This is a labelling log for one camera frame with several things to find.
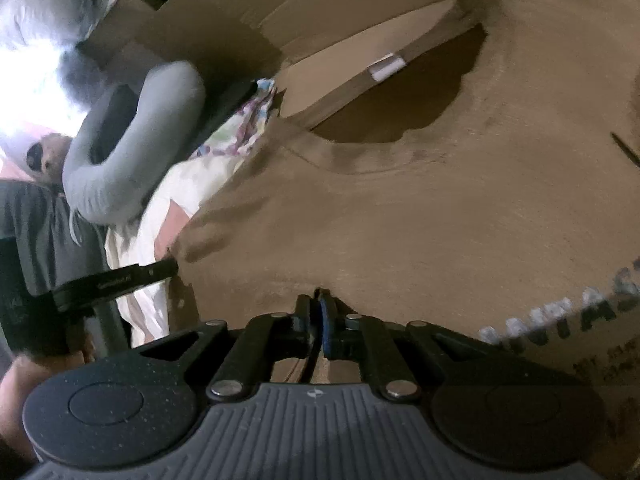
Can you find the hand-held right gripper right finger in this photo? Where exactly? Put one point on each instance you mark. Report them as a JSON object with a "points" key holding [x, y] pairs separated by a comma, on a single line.
{"points": [[327, 320]]}

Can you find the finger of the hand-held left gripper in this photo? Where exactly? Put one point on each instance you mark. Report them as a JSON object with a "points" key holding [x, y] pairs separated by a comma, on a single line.
{"points": [[162, 270]]}

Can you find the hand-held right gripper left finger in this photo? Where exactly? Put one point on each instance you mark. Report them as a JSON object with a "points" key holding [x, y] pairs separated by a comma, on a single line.
{"points": [[302, 317]]}

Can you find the brown t-shirt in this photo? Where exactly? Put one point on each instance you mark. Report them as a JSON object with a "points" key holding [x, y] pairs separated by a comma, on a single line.
{"points": [[400, 210]]}

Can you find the person's left hand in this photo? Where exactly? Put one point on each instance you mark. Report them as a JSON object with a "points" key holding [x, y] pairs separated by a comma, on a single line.
{"points": [[22, 400]]}

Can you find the cream bear print blanket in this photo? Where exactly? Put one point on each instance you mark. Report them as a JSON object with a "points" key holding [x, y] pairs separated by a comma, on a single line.
{"points": [[145, 230]]}

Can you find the dark green blanket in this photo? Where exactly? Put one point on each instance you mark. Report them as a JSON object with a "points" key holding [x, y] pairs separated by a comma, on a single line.
{"points": [[45, 230]]}

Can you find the grey neck pillow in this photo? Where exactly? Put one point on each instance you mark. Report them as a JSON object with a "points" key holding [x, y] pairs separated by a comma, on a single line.
{"points": [[165, 125]]}

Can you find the small teddy bear toy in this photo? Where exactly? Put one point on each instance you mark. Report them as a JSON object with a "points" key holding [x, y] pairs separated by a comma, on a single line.
{"points": [[52, 152]]}

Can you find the dark grey flat pad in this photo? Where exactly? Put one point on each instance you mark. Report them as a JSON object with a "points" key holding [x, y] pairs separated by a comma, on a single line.
{"points": [[220, 112]]}

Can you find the floral patterned cloth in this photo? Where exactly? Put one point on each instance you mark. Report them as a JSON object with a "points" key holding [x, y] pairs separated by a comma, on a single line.
{"points": [[240, 120]]}

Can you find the large cardboard sheet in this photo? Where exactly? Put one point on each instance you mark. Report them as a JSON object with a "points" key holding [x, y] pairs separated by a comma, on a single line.
{"points": [[225, 20]]}

